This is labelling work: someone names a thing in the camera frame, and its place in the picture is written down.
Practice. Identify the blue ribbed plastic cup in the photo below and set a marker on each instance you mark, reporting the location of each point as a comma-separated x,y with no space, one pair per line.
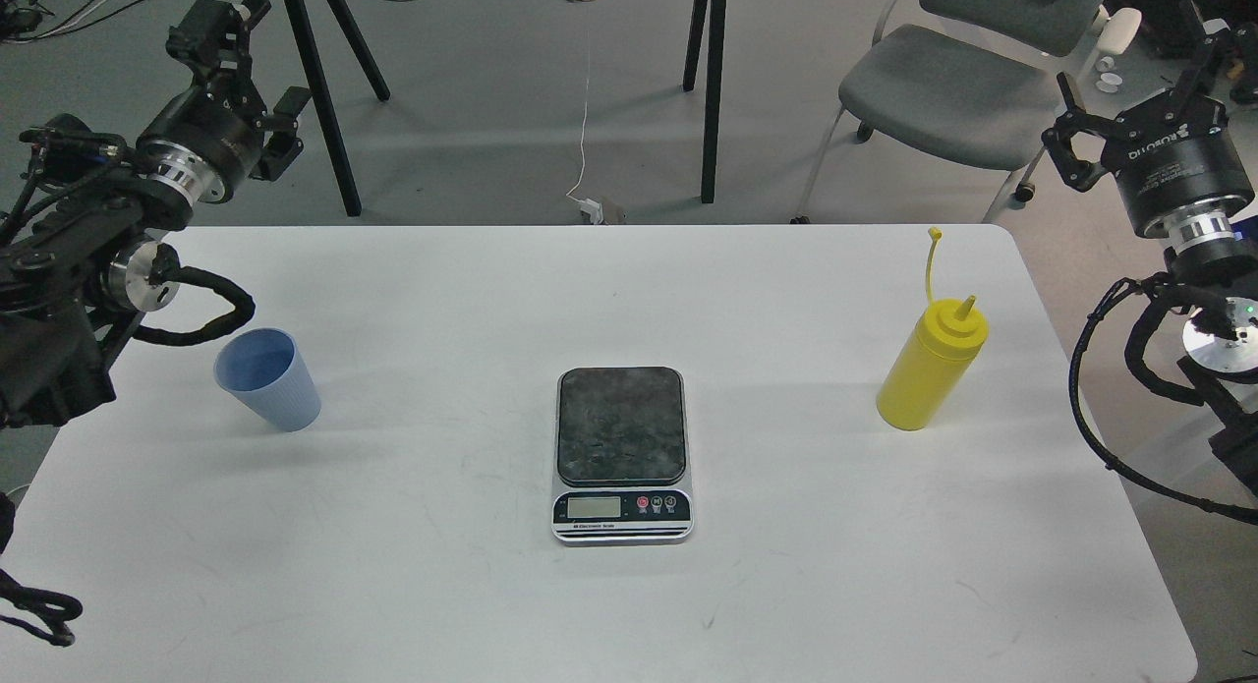
264,369

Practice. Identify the white power adapter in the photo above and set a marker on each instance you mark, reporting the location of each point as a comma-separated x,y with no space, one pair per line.
600,212

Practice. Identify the white cap on floor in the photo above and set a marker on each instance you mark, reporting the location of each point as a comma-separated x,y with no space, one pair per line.
1109,82

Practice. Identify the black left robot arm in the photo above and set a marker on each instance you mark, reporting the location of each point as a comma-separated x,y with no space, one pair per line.
83,269

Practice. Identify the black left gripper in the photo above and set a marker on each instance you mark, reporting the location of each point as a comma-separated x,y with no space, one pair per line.
205,122

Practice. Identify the grey office chair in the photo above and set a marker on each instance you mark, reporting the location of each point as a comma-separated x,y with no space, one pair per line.
967,104

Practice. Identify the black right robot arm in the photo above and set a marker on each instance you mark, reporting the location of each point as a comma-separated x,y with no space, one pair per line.
1196,337

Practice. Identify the black trestle table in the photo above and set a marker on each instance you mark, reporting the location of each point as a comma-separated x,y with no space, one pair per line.
509,111

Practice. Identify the digital kitchen scale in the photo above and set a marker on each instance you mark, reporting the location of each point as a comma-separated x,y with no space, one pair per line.
621,465

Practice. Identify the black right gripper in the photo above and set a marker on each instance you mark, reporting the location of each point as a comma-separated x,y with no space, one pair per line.
1160,165

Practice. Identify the yellow squeeze bottle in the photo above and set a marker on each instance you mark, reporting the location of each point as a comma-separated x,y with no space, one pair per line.
947,337

